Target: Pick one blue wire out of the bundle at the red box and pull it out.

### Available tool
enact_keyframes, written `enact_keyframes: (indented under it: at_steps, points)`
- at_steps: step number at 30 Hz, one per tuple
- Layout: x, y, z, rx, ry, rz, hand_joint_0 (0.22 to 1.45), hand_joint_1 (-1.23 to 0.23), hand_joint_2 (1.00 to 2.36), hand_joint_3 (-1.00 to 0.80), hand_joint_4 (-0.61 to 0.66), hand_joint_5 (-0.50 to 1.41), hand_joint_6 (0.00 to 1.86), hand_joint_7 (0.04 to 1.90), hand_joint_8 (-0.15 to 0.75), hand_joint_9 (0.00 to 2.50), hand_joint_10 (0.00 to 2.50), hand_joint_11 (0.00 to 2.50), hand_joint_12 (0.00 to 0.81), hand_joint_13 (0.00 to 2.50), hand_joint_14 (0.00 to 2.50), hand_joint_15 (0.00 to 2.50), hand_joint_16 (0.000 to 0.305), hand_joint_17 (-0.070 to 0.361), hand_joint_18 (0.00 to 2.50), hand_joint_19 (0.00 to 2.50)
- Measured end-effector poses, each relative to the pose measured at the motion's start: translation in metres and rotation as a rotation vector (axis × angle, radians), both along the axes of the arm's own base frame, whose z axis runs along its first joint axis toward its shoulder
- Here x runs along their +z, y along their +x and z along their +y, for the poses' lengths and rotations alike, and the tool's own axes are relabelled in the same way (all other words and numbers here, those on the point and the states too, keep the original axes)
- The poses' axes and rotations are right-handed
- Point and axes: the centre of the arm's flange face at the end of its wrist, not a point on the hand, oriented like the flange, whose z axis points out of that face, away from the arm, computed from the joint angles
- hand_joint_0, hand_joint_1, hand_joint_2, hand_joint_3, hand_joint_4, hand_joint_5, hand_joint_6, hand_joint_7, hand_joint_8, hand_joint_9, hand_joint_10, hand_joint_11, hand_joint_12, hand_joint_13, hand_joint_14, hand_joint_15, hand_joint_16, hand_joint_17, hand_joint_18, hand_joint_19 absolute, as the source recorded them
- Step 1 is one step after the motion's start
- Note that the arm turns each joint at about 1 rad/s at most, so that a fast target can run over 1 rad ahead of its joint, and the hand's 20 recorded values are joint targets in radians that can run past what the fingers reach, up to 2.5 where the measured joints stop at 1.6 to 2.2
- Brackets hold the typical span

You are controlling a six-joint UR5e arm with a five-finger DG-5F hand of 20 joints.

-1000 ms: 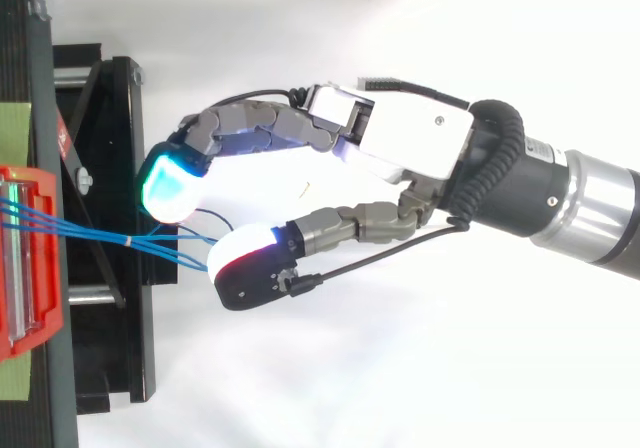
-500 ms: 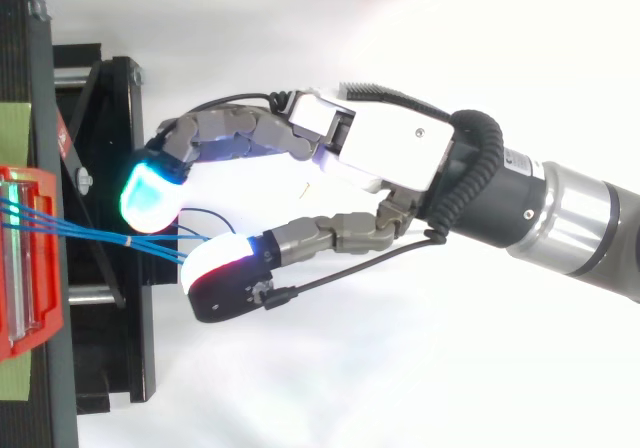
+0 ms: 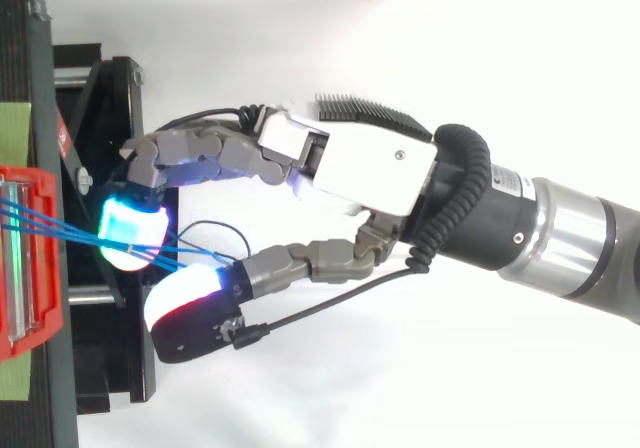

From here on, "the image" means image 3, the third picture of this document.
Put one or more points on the red bin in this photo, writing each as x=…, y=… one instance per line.
x=25, y=263

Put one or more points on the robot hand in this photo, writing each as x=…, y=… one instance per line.
x=360, y=163

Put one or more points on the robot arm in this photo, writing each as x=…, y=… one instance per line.
x=550, y=228

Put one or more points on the black stand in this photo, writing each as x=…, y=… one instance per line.
x=60, y=218

